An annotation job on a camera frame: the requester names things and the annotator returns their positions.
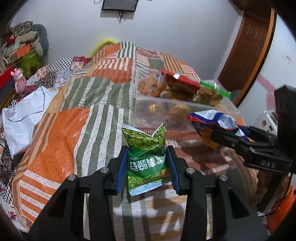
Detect blue white snack bag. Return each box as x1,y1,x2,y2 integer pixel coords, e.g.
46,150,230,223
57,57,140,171
187,109,249,149

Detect clear bag ring cookies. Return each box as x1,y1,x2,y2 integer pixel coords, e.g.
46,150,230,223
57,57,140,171
192,80,231,106

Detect clear bag of biscuits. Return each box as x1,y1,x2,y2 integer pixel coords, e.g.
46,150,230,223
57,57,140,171
149,103,190,124

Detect red wafer snack pack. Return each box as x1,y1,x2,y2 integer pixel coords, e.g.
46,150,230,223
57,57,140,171
158,70,201,102

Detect clear plastic storage bin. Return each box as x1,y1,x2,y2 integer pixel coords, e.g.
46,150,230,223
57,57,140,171
130,68,240,131

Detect green snack bag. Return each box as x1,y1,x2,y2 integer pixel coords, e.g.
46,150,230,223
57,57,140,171
121,124,171,196

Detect clear bag brown pastries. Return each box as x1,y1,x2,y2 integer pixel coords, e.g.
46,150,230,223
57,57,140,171
138,72,167,97

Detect wooden door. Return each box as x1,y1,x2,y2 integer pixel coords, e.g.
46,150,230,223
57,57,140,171
218,7,276,106

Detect patchwork striped bedspread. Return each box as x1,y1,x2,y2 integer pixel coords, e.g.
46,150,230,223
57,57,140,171
10,41,258,241

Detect white plastic bag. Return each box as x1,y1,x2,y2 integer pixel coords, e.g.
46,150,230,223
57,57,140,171
2,86,58,158

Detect pink plush toy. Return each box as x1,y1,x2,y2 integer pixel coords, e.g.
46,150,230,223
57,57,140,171
11,68,27,97

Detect checkered patchwork quilt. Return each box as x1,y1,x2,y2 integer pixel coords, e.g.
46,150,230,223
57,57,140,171
26,56,90,91

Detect yellow chair back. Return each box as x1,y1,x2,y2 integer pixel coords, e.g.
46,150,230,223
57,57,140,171
89,38,117,58

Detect red box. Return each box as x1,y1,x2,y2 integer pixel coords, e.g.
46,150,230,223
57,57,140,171
0,66,15,102

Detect pile of cushions and boxes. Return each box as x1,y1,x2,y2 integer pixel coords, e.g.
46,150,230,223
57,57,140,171
1,21,49,79

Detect small black wall monitor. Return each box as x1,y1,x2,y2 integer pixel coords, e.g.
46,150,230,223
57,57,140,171
102,0,138,12

